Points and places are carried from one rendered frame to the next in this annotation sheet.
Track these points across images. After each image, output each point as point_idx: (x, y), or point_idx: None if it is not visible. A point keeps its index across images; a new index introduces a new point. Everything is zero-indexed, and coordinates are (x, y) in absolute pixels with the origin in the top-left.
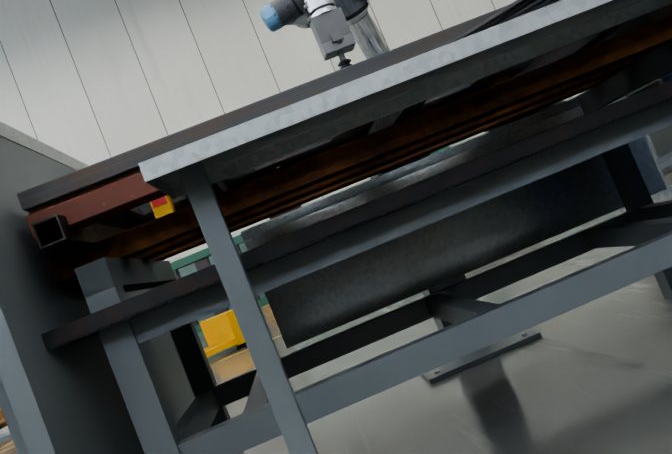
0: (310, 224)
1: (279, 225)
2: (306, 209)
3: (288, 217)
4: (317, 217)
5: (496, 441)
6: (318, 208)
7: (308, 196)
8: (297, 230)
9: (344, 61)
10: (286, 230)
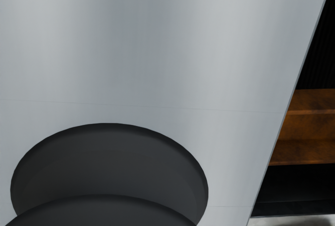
0: (271, 188)
1: (329, 200)
2: (278, 210)
3: (313, 207)
4: (258, 194)
5: None
6: (255, 206)
7: (315, 91)
8: (295, 186)
9: (107, 194)
10: (315, 191)
